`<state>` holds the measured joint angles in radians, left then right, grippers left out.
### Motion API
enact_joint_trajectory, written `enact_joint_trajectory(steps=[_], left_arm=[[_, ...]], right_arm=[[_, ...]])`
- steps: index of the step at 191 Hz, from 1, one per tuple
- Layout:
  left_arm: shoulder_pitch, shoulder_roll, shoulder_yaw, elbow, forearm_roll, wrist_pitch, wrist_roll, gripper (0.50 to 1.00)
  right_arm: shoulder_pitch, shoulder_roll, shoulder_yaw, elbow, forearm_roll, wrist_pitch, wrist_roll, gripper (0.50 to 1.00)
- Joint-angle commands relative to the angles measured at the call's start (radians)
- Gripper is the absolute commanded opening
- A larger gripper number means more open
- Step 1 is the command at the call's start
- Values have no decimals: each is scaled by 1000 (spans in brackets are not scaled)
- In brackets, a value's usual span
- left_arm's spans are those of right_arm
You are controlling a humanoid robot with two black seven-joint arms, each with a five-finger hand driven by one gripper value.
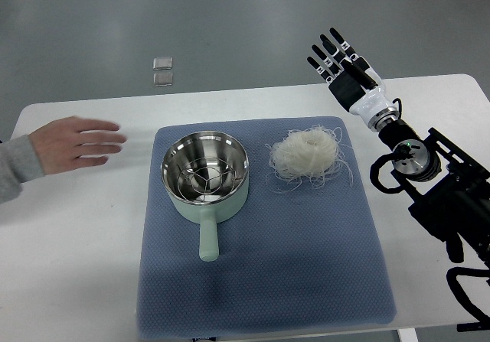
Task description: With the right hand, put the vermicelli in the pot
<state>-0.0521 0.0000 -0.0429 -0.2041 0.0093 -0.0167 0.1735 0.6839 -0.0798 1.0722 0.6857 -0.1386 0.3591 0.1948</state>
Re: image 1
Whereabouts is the grey sleeved forearm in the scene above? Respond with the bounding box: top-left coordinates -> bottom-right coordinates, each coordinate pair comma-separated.
1,135 -> 45,204

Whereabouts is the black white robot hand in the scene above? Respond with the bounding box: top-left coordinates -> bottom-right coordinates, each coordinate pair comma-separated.
307,28 -> 401,132

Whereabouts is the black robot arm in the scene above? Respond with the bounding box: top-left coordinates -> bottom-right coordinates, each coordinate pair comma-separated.
370,99 -> 489,332

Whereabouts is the white vermicelli nest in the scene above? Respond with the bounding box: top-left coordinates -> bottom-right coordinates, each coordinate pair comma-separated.
266,125 -> 354,194

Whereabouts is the bare human hand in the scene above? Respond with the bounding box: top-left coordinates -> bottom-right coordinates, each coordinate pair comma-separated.
28,116 -> 127,175

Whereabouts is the blue textured mat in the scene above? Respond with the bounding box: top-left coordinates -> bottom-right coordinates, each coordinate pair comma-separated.
137,116 -> 397,340

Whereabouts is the upper metal floor plate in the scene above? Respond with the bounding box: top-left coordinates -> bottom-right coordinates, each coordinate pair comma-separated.
153,57 -> 173,70

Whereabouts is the mint green steel pot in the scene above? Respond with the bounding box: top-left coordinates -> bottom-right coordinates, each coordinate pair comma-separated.
161,131 -> 250,262

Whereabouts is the wire steaming rack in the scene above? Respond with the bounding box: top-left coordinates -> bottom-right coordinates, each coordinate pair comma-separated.
177,160 -> 237,203

